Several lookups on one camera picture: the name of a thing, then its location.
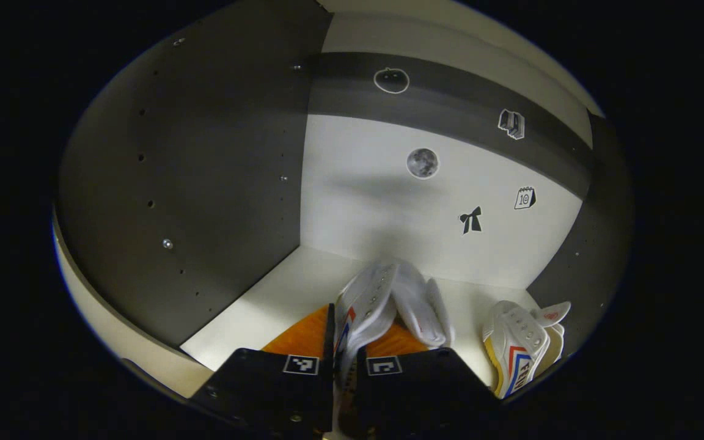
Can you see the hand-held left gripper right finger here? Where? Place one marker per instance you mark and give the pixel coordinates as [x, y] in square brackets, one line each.
[413, 391]

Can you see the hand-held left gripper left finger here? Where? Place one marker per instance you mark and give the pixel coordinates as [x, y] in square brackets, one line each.
[266, 385]

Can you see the white shoe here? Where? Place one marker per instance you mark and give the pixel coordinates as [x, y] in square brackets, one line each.
[370, 299]
[520, 342]

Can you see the white shoe cabinet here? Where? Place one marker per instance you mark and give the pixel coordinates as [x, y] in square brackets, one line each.
[358, 201]

